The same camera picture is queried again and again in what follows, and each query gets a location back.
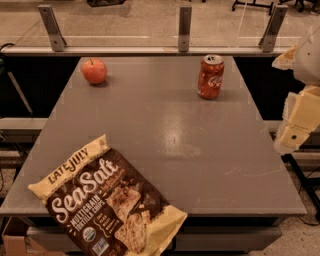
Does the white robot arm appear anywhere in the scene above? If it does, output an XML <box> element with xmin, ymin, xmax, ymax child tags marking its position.
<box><xmin>272</xmin><ymin>22</ymin><xmax>320</xmax><ymax>155</ymax></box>

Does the red coke can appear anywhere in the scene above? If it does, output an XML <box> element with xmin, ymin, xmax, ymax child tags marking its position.
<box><xmin>198</xmin><ymin>54</ymin><xmax>224</xmax><ymax>100</ymax></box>

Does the red apple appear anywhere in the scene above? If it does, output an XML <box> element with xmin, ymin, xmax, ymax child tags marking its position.
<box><xmin>81</xmin><ymin>58</ymin><xmax>107</xmax><ymax>84</ymax></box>

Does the brown tortilla chips bag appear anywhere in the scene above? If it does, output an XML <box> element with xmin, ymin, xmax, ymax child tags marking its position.
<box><xmin>28</xmin><ymin>136</ymin><xmax>187</xmax><ymax>256</ymax></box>

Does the cardboard box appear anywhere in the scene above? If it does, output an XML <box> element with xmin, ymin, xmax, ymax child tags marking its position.
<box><xmin>2</xmin><ymin>217</ymin><xmax>66</xmax><ymax>256</ymax></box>

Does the right metal rail bracket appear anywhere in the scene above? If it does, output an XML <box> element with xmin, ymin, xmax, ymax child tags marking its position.
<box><xmin>259</xmin><ymin>5</ymin><xmax>288</xmax><ymax>53</ymax></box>

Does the metal rail bracket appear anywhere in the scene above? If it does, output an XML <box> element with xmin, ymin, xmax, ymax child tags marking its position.
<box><xmin>259</xmin><ymin>5</ymin><xmax>288</xmax><ymax>53</ymax></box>
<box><xmin>178</xmin><ymin>6</ymin><xmax>192</xmax><ymax>52</ymax></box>
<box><xmin>38</xmin><ymin>4</ymin><xmax>66</xmax><ymax>52</ymax></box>

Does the middle metal rail bracket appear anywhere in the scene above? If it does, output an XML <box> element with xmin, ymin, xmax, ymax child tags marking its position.
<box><xmin>178</xmin><ymin>6</ymin><xmax>192</xmax><ymax>52</ymax></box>

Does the metal barrier rail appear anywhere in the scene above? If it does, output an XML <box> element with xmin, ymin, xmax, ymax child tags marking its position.
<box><xmin>2</xmin><ymin>46</ymin><xmax>287</xmax><ymax>56</ymax></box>

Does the left metal rail bracket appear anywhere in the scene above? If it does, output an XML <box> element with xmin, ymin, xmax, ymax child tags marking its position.
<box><xmin>38</xmin><ymin>4</ymin><xmax>66</xmax><ymax>52</ymax></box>

